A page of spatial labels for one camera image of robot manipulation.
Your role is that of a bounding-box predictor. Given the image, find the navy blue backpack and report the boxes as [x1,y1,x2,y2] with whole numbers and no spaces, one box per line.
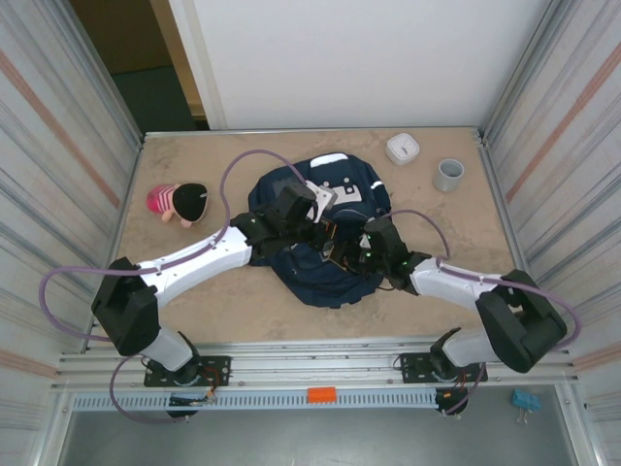
[246,152,393,310]

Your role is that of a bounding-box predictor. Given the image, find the grey cup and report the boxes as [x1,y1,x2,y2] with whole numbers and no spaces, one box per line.
[433,158,466,193]

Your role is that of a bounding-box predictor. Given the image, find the white square timer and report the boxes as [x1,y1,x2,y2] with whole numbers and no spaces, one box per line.
[386,133,421,167]

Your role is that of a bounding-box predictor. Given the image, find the pink striped plush doll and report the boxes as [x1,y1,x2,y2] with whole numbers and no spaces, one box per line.
[147,183,211,229]

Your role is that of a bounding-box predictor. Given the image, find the blue binder clip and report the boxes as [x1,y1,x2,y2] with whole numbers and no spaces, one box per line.
[510,388,540,426]

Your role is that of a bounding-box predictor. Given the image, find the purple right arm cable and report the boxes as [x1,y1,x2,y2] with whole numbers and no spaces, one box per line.
[380,208,583,417]

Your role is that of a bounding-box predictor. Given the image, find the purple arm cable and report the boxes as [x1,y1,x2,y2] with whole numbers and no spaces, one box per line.
[38,149,310,427]
[380,208,583,417]

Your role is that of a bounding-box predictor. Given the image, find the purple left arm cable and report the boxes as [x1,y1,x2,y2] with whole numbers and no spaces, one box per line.
[38,149,310,427]

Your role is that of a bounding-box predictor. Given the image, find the aluminium table edge rail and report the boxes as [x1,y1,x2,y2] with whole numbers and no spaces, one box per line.
[142,126,486,138]

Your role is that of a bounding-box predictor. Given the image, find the aluminium mounting rail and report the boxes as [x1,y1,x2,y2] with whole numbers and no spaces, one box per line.
[50,339,581,393]

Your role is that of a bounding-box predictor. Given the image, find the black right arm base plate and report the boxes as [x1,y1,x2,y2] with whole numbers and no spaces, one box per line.
[398,351,488,384]

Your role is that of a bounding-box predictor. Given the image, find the grey slotted cable tray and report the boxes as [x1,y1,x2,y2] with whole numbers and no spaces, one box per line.
[71,391,441,413]

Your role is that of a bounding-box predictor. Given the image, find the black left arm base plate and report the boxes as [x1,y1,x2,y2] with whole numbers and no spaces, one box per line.
[144,355,232,388]

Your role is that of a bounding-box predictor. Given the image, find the white door frame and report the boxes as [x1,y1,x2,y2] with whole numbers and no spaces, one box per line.
[167,0,229,131]

